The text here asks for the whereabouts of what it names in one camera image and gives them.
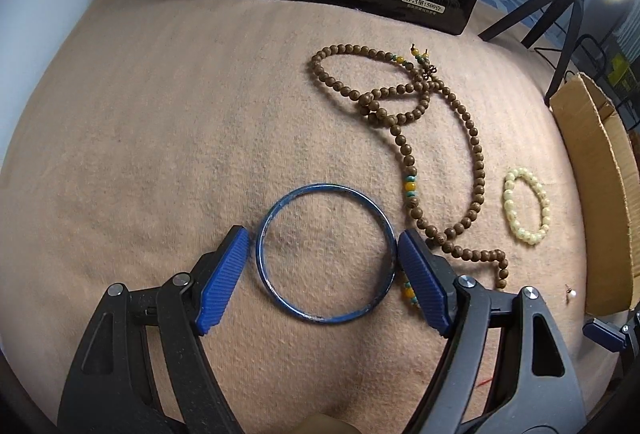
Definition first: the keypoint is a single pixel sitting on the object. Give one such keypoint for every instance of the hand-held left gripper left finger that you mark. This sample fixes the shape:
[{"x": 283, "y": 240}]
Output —
[{"x": 225, "y": 279}]

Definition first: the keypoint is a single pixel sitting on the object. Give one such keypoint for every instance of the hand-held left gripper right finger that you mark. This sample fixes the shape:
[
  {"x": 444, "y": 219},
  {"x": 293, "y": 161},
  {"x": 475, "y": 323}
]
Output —
[{"x": 425, "y": 284}]

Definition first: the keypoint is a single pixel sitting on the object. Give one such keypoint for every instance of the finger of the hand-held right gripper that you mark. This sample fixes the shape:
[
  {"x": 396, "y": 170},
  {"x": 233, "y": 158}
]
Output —
[{"x": 602, "y": 333}]

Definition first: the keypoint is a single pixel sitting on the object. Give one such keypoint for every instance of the blue bangle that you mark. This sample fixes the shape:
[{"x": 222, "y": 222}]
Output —
[{"x": 320, "y": 317}]

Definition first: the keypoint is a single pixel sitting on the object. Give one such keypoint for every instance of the cardboard box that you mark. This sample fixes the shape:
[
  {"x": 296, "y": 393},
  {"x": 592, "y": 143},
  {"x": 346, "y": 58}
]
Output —
[{"x": 590, "y": 154}]

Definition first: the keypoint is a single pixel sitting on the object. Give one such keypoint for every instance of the small pearl earring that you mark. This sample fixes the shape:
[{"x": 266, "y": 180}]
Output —
[{"x": 570, "y": 295}]

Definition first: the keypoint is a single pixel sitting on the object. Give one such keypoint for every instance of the red thread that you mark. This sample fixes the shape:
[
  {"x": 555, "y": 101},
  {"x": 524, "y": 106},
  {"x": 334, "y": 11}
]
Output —
[{"x": 483, "y": 382}]

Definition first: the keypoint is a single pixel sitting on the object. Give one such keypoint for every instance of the beige cloth bundle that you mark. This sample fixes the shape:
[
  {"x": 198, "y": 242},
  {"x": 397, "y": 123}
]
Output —
[{"x": 342, "y": 428}]

